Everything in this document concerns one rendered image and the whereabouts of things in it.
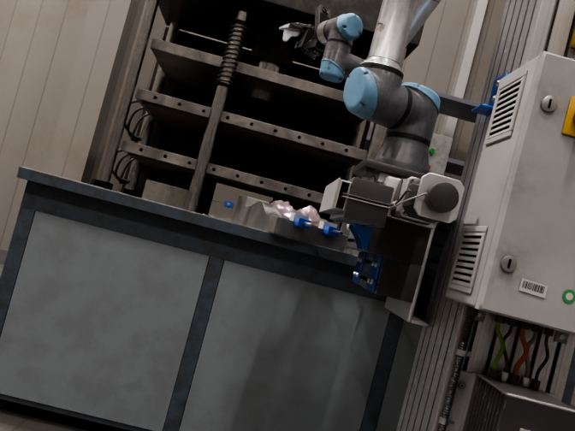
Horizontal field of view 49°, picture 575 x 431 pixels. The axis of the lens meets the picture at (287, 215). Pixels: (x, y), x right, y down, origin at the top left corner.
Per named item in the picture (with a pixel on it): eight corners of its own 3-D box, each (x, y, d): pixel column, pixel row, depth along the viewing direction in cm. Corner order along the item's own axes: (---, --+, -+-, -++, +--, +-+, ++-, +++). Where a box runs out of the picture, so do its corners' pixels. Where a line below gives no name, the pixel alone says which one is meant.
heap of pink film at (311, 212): (325, 229, 221) (330, 208, 221) (279, 216, 215) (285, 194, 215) (298, 224, 245) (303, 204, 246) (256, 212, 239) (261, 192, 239)
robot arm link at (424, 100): (441, 144, 166) (453, 95, 166) (401, 128, 160) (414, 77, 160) (411, 144, 176) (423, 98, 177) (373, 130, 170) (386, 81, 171)
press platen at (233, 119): (363, 160, 298) (365, 150, 298) (134, 97, 291) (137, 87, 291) (340, 173, 371) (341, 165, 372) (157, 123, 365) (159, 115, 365)
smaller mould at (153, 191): (182, 209, 224) (187, 190, 224) (141, 197, 223) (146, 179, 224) (187, 210, 244) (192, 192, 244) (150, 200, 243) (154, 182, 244)
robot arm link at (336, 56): (357, 86, 186) (366, 50, 186) (326, 73, 181) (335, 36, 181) (342, 88, 193) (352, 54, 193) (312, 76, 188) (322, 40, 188)
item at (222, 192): (263, 233, 293) (273, 197, 294) (206, 219, 291) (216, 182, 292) (260, 233, 343) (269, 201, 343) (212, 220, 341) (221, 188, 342)
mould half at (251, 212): (344, 251, 211) (352, 220, 211) (273, 233, 202) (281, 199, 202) (291, 238, 258) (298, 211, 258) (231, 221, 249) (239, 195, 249)
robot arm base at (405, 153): (435, 179, 161) (444, 141, 161) (377, 162, 160) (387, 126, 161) (419, 183, 176) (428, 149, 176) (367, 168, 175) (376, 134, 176)
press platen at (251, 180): (349, 211, 297) (352, 201, 297) (120, 150, 290) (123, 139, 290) (328, 214, 371) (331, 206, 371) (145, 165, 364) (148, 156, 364)
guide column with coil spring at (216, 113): (174, 286, 286) (248, 13, 290) (163, 284, 286) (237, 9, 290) (175, 286, 292) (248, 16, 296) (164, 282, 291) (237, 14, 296)
